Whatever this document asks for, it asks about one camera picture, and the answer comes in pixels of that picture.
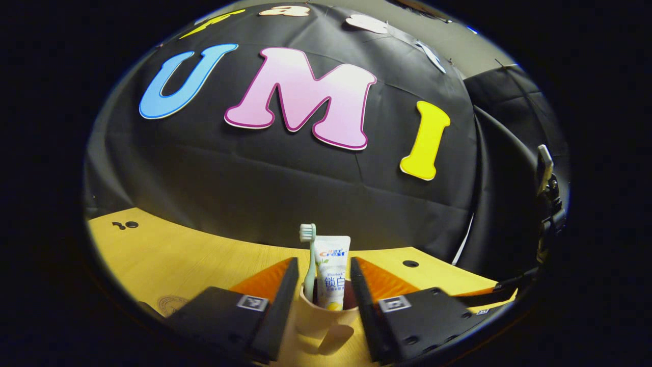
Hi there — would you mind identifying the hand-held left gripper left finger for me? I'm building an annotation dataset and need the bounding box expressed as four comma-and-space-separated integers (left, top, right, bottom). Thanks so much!
166, 257, 300, 363

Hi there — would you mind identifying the wooden desktop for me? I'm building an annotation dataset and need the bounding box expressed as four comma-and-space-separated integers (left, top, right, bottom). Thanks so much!
87, 206, 518, 367

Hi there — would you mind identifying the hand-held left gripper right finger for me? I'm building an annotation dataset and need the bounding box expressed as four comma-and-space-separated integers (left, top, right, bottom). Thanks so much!
350, 257, 492, 363

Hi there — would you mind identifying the pale green toothbrush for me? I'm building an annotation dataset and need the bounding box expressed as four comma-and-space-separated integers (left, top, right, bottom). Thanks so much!
299, 223, 317, 302

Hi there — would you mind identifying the black backdrop cloth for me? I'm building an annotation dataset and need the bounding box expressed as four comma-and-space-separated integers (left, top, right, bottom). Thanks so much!
84, 3, 568, 286

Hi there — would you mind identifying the beige cup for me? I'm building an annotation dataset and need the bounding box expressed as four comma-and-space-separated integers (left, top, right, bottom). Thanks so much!
294, 278, 360, 356

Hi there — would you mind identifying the white toothpaste tube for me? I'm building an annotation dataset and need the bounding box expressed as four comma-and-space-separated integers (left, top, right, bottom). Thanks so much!
314, 235, 351, 311

